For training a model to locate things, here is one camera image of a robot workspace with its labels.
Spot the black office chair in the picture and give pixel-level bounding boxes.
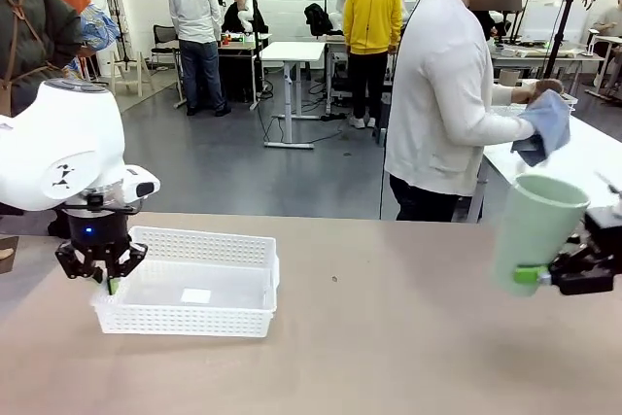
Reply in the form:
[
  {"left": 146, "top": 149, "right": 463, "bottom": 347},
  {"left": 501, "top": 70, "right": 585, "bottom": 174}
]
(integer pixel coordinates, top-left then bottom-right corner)
[{"left": 151, "top": 23, "right": 180, "bottom": 66}]

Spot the light green plastic cup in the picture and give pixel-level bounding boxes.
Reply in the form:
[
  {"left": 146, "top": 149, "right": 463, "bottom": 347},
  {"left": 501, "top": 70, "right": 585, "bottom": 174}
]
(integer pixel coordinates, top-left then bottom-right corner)
[{"left": 494, "top": 173, "right": 592, "bottom": 298}]

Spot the black camera tripod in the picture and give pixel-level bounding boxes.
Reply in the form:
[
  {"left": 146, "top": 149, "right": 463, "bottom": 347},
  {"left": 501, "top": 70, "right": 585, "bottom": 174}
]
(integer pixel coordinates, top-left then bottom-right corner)
[{"left": 541, "top": 0, "right": 582, "bottom": 81}]

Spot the person's right forearm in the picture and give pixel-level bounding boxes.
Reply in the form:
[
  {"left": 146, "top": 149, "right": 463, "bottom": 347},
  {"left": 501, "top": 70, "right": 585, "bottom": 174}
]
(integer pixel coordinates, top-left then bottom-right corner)
[{"left": 480, "top": 111, "right": 536, "bottom": 145}]

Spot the person's left forearm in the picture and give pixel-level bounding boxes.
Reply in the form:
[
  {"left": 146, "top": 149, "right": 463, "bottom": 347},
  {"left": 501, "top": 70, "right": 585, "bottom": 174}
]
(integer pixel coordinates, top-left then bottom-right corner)
[{"left": 489, "top": 84, "right": 522, "bottom": 106}]

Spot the person in beige top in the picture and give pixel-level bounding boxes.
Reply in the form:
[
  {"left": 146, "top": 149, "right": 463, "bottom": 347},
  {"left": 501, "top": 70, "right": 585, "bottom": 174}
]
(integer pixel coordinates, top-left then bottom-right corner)
[{"left": 593, "top": 0, "right": 622, "bottom": 38}]

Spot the wooden work desk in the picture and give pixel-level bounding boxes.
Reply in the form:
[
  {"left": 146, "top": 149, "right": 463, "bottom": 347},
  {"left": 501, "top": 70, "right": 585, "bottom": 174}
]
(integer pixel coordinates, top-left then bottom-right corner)
[{"left": 172, "top": 33, "right": 273, "bottom": 113}]

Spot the person in white sweater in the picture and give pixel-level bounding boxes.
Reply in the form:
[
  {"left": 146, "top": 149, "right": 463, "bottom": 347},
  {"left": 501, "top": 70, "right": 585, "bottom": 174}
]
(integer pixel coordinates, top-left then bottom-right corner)
[{"left": 383, "top": 0, "right": 543, "bottom": 223}]

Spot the person in green jacket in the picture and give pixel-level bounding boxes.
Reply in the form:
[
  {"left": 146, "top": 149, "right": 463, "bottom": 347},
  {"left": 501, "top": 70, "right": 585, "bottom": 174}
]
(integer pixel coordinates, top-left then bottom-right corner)
[{"left": 0, "top": 0, "right": 85, "bottom": 118}]

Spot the long grey desk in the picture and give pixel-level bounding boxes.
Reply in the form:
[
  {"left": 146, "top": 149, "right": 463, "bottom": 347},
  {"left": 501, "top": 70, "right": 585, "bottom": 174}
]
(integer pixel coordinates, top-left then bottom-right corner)
[{"left": 490, "top": 43, "right": 606, "bottom": 77}]

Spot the person in white shirt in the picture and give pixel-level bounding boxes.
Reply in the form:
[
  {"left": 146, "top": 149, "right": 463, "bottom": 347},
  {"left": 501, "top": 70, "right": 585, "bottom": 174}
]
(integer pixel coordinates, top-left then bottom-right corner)
[{"left": 168, "top": 0, "right": 232, "bottom": 118}]

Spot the person in yellow hoodie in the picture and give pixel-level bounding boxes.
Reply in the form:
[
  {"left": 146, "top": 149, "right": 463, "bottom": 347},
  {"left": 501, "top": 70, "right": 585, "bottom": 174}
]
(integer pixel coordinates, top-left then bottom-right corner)
[{"left": 342, "top": 0, "right": 403, "bottom": 130}]

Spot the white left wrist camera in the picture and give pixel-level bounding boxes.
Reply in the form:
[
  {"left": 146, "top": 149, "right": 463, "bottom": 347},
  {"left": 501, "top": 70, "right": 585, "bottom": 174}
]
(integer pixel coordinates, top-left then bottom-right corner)
[{"left": 121, "top": 165, "right": 161, "bottom": 201}]

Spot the person's left hand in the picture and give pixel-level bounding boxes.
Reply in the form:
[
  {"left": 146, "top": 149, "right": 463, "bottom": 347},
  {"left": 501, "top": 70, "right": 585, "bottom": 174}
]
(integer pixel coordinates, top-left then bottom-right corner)
[{"left": 513, "top": 79, "right": 548, "bottom": 104}]

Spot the black bag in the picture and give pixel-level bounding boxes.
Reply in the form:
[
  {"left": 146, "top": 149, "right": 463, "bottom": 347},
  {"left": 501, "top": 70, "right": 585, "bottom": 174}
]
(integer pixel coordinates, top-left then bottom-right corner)
[{"left": 304, "top": 3, "right": 336, "bottom": 37}]

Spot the white standing desk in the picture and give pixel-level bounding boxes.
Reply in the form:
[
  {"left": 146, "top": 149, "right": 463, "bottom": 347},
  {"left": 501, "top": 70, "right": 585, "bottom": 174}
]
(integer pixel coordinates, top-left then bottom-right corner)
[{"left": 259, "top": 41, "right": 327, "bottom": 151}]

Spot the blue cleaning cloth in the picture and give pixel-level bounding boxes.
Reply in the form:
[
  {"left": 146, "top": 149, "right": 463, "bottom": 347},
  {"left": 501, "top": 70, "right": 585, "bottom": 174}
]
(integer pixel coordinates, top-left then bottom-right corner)
[{"left": 509, "top": 88, "right": 572, "bottom": 168}]

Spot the small wooden stool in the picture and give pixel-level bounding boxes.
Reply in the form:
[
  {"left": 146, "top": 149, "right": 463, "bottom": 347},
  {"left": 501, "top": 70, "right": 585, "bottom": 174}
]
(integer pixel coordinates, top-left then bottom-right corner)
[{"left": 109, "top": 51, "right": 152, "bottom": 96}]

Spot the white perforated plastic basket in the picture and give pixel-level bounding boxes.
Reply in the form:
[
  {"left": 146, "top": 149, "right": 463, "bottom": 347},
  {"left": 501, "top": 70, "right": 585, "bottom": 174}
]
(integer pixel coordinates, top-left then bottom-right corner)
[{"left": 90, "top": 225, "right": 281, "bottom": 339}]

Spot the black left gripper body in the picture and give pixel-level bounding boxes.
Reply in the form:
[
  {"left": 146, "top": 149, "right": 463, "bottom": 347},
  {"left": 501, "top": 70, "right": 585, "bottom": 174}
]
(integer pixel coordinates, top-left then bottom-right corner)
[{"left": 62, "top": 193, "right": 137, "bottom": 269}]

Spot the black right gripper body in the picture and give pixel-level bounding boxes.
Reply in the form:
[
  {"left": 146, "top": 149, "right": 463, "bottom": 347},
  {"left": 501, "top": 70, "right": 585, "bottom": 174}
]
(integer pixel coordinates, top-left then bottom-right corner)
[{"left": 584, "top": 207, "right": 622, "bottom": 260}]

